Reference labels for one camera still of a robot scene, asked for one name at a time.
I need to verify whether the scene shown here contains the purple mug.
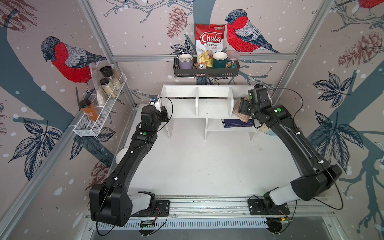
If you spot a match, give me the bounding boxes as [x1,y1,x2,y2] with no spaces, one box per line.
[178,54,194,70]

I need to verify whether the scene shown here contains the white wooden bookshelf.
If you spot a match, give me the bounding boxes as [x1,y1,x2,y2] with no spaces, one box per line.
[160,85,259,141]

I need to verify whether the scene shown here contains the black wall basket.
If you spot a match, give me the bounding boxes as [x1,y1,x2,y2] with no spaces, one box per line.
[173,57,240,78]

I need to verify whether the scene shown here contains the red Chuba chips bag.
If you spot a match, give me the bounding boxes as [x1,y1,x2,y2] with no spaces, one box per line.
[195,24,226,68]

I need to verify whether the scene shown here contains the small snack packet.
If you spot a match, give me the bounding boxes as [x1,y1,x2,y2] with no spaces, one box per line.
[194,62,207,70]

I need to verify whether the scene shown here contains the white wire wall rack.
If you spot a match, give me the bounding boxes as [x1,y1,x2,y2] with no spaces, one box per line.
[73,73,127,137]

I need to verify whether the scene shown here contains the pink lidded jar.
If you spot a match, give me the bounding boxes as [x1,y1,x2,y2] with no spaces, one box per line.
[226,50,240,68]

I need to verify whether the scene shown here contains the dark blue book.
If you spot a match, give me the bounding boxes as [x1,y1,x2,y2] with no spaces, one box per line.
[222,119,254,128]

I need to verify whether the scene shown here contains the green mug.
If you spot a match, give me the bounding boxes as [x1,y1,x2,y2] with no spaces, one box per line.
[213,52,233,69]

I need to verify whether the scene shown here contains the orange spice jar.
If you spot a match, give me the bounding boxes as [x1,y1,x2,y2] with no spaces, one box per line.
[79,99,100,121]

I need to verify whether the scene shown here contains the cream and blue plate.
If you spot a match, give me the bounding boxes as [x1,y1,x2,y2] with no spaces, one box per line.
[259,124,276,136]

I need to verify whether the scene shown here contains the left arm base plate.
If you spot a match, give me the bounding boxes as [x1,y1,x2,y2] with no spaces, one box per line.
[131,200,171,217]

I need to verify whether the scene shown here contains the black-lid spice jar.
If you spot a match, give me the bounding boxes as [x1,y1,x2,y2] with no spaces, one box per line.
[100,78,118,98]
[100,66,122,90]

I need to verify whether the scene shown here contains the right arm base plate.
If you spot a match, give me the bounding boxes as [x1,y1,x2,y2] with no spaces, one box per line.
[248,198,291,216]

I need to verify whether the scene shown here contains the black-lid spice jar far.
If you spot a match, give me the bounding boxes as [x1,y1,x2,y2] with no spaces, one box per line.
[100,66,122,90]

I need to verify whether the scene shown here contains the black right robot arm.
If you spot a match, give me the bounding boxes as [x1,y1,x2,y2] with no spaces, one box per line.
[238,85,342,213]

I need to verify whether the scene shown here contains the black-lid spice jar near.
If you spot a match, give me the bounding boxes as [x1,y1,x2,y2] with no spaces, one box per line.
[100,78,118,98]

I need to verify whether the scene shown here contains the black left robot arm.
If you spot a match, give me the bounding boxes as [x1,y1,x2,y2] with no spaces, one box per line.
[90,105,169,227]

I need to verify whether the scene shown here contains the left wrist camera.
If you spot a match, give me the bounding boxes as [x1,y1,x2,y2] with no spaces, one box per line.
[149,95,162,112]

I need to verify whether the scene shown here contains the aluminium cage frame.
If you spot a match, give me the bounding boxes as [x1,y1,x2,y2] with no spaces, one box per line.
[0,0,334,240]

